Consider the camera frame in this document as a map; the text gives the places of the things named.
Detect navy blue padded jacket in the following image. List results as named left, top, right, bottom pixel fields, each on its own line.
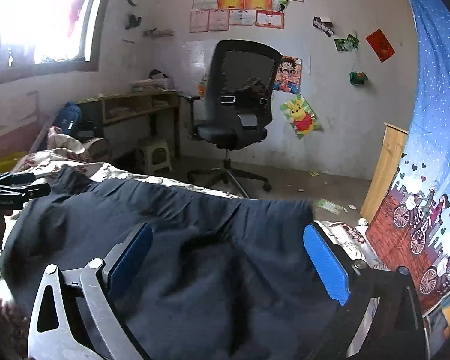
left=1, top=168, right=339, bottom=359

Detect yellow green plastic item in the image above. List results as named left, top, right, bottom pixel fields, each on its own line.
left=0, top=151, right=27, bottom=174

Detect floral white red bedspread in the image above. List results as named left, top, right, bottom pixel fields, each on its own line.
left=0, top=137, right=380, bottom=359

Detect blue cartoon print curtain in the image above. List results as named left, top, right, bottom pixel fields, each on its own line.
left=366, top=0, right=450, bottom=314

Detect blue suitcase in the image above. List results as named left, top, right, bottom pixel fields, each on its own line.
left=52, top=102, right=82, bottom=137

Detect wooden desk with shelf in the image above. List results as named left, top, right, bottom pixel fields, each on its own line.
left=78, top=88, right=181, bottom=159

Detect pale green plastic stool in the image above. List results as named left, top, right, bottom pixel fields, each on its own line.
left=138, top=138, right=173, bottom=175

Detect light wooden cabinet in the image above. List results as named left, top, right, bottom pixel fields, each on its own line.
left=360, top=123, right=408, bottom=222

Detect stack of books on desk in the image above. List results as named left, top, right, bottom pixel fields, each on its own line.
left=130, top=69, right=175, bottom=93

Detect colourful poster behind chair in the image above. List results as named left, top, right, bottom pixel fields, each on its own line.
left=197, top=67, right=209, bottom=98

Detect Winnie the Pooh poster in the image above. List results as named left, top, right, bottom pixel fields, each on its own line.
left=280, top=94, right=323, bottom=139

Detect green hanging pouch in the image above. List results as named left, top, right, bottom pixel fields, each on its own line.
left=349, top=72, right=368, bottom=86

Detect anime character poster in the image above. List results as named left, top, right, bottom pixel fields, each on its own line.
left=273, top=56, right=302, bottom=94

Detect black mesh office chair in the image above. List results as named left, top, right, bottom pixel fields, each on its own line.
left=178, top=39, right=283, bottom=199

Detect window with wooden frame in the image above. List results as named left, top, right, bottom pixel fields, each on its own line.
left=0, top=0, right=108, bottom=85

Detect black wall hook item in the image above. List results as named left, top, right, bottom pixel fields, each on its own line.
left=125, top=14, right=142, bottom=30

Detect small wall shelf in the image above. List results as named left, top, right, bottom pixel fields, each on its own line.
left=143, top=28, right=175, bottom=38

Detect red paper on wall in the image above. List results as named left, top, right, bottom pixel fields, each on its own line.
left=366, top=28, right=395, bottom=63

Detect green picture on wall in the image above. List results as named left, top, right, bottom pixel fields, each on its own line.
left=334, top=33, right=359, bottom=53

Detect certificates on wall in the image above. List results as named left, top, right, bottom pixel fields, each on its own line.
left=189, top=0, right=305, bottom=33

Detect photos on wall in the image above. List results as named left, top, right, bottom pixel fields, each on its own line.
left=313, top=16, right=335, bottom=38

